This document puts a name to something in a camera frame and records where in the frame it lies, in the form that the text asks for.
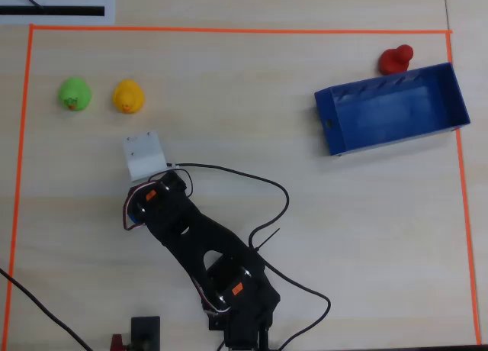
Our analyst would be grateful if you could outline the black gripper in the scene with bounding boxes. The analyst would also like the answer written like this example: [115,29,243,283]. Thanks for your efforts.
[127,169,194,214]

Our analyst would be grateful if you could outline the yellow rubber duck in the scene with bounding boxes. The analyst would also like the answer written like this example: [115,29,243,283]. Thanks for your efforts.
[112,79,146,115]

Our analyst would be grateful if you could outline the green rubber duck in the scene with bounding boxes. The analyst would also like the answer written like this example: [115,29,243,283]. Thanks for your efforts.
[58,77,92,112]

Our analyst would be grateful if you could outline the blue plastic box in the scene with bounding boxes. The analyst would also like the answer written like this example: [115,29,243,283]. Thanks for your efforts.
[313,62,471,157]

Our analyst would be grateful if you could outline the red rubber duck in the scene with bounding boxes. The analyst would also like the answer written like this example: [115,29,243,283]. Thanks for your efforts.
[378,43,415,76]

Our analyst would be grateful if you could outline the black clamp block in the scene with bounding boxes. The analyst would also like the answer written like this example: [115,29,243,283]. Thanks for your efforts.
[130,316,162,351]

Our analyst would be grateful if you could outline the orange tape strip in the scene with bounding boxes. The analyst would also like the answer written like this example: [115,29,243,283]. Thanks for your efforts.
[29,24,454,36]
[445,32,483,346]
[1,24,35,351]

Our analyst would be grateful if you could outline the black strip on paper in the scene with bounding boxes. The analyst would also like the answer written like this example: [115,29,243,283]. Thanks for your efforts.
[0,5,106,17]

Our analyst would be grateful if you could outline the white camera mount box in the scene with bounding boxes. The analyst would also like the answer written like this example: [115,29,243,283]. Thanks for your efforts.
[122,129,169,182]

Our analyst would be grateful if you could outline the red white servo wire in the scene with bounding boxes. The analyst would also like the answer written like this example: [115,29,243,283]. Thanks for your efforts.
[123,169,194,232]

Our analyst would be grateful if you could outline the black camera cable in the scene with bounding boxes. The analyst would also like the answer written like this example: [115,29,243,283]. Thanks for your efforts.
[167,162,332,350]

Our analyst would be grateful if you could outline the thick black cable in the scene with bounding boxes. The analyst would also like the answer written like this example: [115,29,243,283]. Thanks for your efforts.
[0,267,95,351]

